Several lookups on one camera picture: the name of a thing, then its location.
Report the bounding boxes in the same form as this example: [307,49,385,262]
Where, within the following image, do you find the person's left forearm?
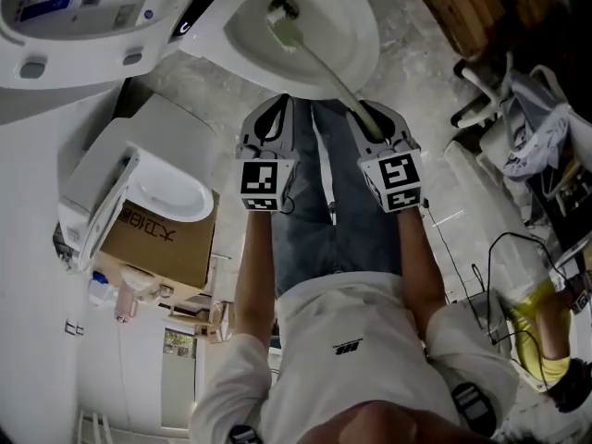
[234,208,278,341]

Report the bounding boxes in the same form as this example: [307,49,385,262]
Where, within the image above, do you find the brown cardboard box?
[94,191,221,290]

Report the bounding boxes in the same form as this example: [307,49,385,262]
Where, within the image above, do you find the white office chair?
[450,51,592,203]

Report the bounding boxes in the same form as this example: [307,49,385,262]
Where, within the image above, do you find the dark wooden steps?
[400,0,556,59]

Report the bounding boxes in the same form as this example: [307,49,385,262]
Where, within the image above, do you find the person's right forearm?
[395,205,448,341]

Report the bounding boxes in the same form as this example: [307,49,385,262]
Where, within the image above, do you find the wooden stool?
[166,301,237,344]

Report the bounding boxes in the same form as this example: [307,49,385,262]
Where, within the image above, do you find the pink bottle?
[114,284,140,323]

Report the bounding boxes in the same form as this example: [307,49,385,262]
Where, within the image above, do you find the person's blue jeans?
[272,99,403,298]

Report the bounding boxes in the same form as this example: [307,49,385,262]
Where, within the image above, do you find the black arm strap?
[450,381,499,437]

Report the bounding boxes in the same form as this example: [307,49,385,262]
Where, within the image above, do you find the grey clothing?
[501,74,574,182]

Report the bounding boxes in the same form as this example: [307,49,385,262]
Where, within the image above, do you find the compact white toilet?
[57,92,221,272]

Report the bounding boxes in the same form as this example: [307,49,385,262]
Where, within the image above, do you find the long white wrapped bundle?
[443,141,556,341]

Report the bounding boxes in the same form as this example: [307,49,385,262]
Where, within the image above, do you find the person's white shirt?
[189,270,522,444]

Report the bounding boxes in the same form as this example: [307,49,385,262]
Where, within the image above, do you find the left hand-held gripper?
[234,93,300,213]

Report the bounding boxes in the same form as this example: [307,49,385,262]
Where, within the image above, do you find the white smart toilet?
[0,0,381,127]

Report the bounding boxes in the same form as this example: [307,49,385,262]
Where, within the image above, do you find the pale green toilet brush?
[266,0,385,141]

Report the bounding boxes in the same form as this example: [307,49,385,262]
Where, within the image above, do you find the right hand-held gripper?
[346,101,426,214]

